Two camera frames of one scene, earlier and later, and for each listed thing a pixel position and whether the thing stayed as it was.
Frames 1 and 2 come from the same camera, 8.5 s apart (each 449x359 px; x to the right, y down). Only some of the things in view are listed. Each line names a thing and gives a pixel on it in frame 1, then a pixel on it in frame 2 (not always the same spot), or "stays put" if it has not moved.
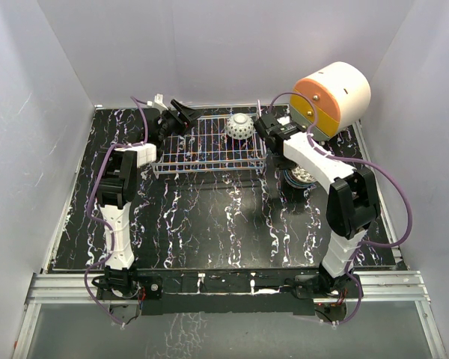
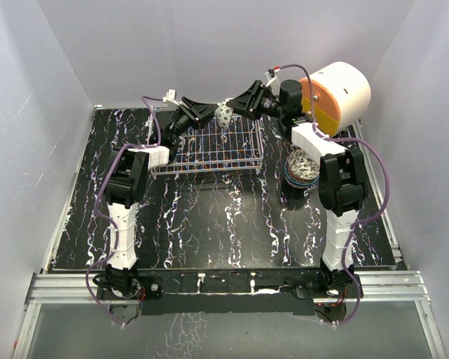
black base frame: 227,292 stays put
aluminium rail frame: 53,286 stays put
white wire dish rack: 221,138 stays put
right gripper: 287,164 -> 248,104
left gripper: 182,123 -> 203,112
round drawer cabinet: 342,92 stays put
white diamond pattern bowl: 240,126 -> 223,113
